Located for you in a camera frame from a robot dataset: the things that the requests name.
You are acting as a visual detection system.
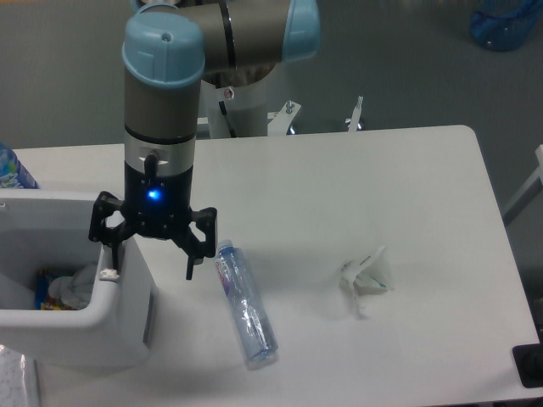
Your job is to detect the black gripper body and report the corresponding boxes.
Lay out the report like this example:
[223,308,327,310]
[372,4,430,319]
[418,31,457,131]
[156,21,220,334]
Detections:
[120,164,193,238]

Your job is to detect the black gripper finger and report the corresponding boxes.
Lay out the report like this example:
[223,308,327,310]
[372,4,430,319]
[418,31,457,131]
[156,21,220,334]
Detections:
[88,191,137,271]
[171,207,218,280]

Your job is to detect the white push-lid trash can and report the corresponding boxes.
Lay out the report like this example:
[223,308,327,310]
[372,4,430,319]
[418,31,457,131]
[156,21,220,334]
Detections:
[1,189,158,366]

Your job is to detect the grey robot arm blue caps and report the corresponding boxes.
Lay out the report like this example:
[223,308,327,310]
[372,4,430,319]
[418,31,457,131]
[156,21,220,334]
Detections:
[89,1,321,267]

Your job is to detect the colourful trash inside can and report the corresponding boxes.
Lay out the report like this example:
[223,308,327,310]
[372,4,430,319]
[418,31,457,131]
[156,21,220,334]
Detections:
[34,263,97,310]

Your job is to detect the blue labelled bottle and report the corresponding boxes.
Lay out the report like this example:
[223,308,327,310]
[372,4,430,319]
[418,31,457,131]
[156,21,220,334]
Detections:
[0,143,40,189]

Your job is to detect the clear plastic water bottle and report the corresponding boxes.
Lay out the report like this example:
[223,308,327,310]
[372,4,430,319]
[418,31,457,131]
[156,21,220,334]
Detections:
[214,240,278,368]

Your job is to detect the crumpled white paper wrapper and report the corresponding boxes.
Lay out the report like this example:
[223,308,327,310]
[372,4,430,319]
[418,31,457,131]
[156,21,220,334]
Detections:
[339,245,395,318]

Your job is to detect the speckled plastic bag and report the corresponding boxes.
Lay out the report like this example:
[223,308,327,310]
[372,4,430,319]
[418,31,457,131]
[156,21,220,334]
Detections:
[1,345,41,407]

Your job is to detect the blue water jug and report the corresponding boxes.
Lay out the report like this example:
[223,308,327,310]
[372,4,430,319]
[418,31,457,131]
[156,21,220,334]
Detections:
[468,1,542,52]

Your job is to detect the black device at table edge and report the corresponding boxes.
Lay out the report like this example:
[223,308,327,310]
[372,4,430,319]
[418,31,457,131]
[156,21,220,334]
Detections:
[512,343,542,388]

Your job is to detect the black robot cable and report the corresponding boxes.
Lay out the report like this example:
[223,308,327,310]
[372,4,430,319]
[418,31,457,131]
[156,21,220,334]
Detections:
[216,86,238,138]

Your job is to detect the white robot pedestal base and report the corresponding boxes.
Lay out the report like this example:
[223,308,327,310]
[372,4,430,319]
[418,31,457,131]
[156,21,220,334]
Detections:
[199,64,301,139]

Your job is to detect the white bracket with bolt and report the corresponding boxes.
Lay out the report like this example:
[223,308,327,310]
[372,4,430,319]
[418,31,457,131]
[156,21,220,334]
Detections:
[345,96,366,132]

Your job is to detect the white metal frame right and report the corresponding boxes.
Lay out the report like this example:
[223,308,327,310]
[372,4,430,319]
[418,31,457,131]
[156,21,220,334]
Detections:
[501,145,542,227]

